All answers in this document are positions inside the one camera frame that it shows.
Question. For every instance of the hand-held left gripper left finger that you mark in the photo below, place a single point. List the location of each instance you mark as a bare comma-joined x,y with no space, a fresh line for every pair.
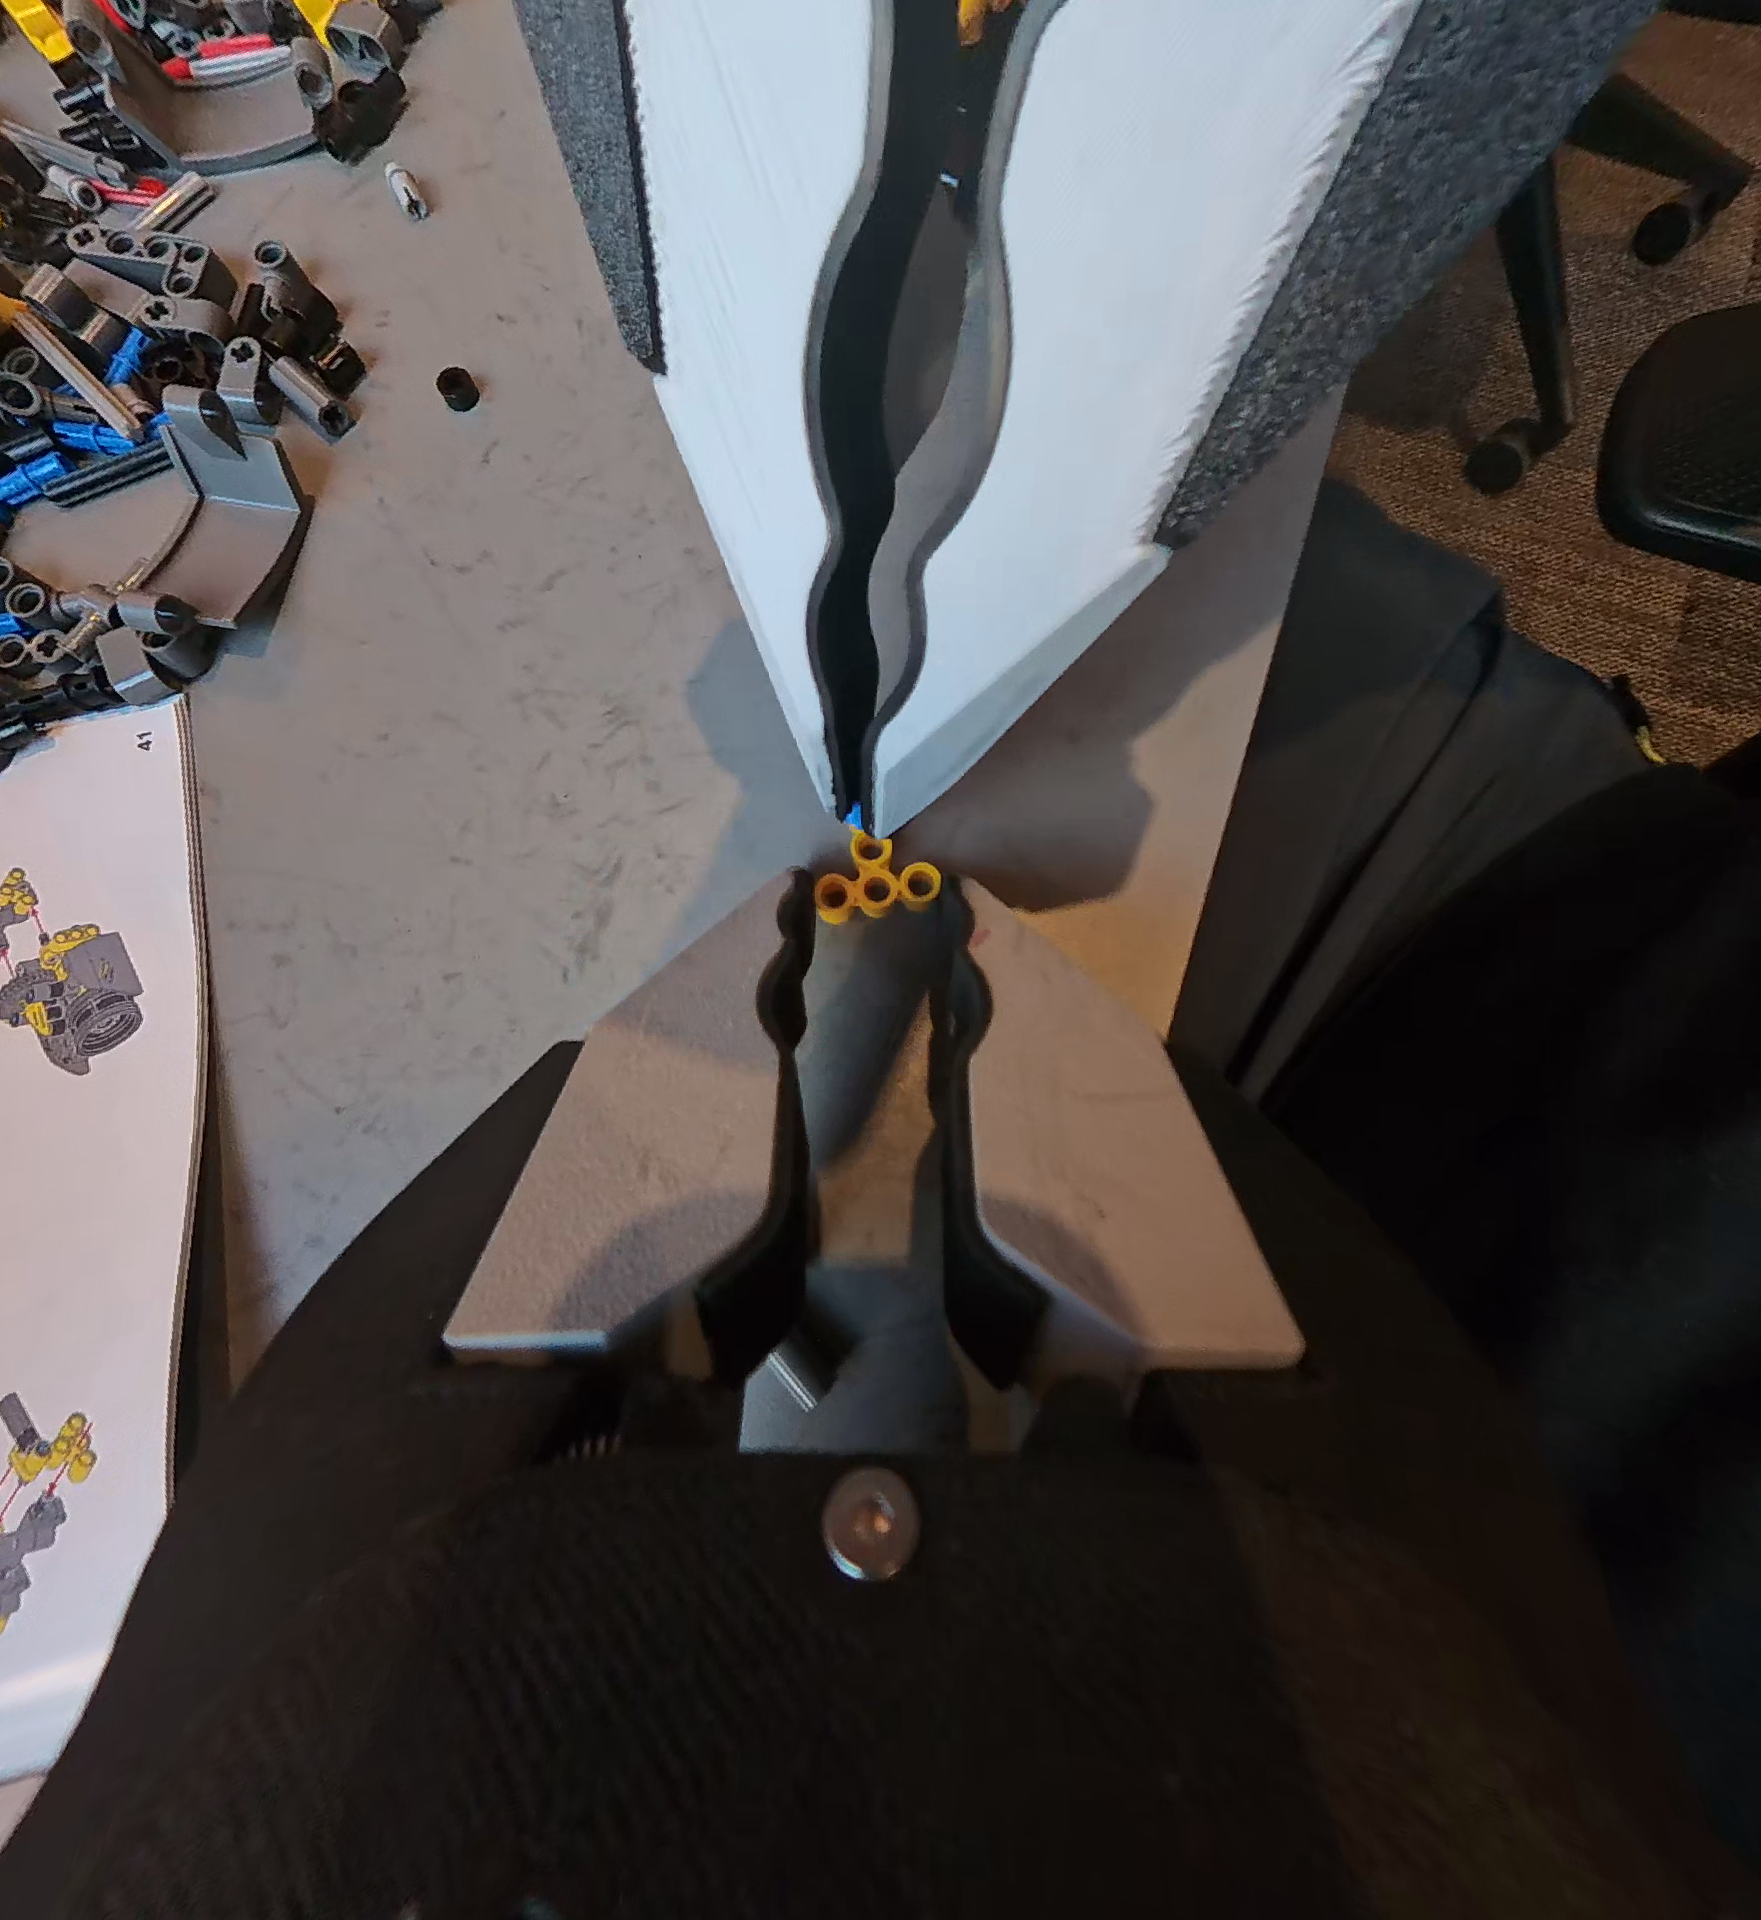
625,1171

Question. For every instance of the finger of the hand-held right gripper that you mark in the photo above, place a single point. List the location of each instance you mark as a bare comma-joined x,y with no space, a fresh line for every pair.
1165,225
744,225

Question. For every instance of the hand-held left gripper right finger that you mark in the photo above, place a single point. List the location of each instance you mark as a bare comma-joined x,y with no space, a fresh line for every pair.
1119,1184

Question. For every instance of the yellow T-shaped brick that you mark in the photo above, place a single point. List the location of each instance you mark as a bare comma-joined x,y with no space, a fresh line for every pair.
880,895

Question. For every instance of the grey desk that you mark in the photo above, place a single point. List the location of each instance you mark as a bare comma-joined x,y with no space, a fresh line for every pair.
520,676

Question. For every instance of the black office chair base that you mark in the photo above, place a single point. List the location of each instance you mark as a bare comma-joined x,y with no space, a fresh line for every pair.
1539,300

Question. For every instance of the small black bush piece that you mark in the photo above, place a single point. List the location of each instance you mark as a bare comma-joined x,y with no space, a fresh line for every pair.
457,388

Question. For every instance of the small pale grey pin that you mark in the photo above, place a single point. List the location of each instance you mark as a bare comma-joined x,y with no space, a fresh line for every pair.
408,190

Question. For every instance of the black mesh chair seat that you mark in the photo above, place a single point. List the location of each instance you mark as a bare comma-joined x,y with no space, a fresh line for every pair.
1734,451

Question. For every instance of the building instruction booklet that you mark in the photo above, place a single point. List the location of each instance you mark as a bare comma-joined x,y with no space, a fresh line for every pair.
54,1201

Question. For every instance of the pile of loose bricks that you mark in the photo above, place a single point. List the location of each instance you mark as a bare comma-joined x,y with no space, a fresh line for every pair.
70,451

